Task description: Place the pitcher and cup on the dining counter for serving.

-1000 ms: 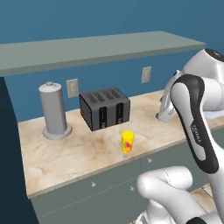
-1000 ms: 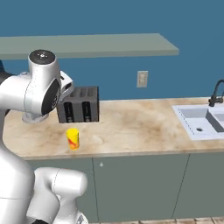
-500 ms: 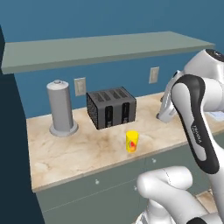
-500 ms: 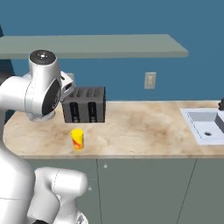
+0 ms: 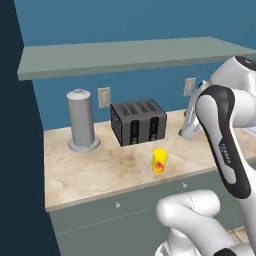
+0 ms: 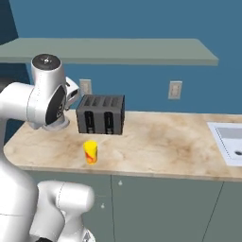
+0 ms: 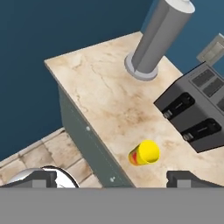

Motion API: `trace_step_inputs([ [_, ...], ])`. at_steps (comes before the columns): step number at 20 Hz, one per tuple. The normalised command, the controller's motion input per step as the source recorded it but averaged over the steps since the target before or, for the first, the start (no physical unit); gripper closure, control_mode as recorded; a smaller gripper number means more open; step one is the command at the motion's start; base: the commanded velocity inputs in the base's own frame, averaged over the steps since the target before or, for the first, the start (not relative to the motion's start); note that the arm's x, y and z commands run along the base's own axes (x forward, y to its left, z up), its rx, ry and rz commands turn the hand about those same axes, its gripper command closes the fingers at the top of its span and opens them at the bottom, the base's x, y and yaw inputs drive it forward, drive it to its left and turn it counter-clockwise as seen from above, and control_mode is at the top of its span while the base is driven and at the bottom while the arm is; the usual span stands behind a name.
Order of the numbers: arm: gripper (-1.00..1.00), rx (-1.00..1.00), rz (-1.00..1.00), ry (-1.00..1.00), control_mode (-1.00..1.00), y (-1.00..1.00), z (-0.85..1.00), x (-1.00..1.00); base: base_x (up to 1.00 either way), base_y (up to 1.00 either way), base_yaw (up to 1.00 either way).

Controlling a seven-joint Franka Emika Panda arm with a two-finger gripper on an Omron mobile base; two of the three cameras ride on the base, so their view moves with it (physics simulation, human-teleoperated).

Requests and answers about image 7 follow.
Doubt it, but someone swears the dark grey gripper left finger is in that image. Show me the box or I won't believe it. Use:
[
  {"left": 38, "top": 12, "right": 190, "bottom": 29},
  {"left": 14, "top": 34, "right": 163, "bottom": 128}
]
[{"left": 4, "top": 170, "right": 58, "bottom": 189}]

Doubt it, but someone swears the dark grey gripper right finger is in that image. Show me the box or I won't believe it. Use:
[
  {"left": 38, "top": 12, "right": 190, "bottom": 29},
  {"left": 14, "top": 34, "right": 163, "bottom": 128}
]
[{"left": 166, "top": 171, "right": 224, "bottom": 189}]

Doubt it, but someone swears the yellow cup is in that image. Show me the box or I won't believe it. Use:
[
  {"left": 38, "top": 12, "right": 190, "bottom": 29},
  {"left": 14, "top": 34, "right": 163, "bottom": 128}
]
[{"left": 128, "top": 139, "right": 161, "bottom": 167}]

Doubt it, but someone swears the white and black round stool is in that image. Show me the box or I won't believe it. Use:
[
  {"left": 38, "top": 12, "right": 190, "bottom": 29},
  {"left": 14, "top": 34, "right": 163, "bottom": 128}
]
[{"left": 5, "top": 165, "right": 81, "bottom": 189}]

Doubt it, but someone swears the grey cupboard door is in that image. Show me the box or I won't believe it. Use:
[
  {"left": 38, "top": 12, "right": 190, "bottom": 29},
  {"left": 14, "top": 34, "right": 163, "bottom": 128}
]
[{"left": 57, "top": 85, "right": 136, "bottom": 188}]

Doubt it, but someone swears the dark grey toaster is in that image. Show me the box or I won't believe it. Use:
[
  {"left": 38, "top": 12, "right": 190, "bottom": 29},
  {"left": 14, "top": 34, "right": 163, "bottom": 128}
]
[{"left": 153, "top": 61, "right": 224, "bottom": 154}]

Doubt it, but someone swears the grey paper towel holder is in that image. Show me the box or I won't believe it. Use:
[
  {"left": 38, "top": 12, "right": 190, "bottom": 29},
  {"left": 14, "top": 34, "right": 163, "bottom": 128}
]
[{"left": 123, "top": 0, "right": 196, "bottom": 82}]

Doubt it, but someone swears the grey wall socket plate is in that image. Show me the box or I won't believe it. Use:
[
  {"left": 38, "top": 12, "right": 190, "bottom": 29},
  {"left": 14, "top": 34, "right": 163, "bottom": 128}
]
[{"left": 196, "top": 32, "right": 224, "bottom": 67}]

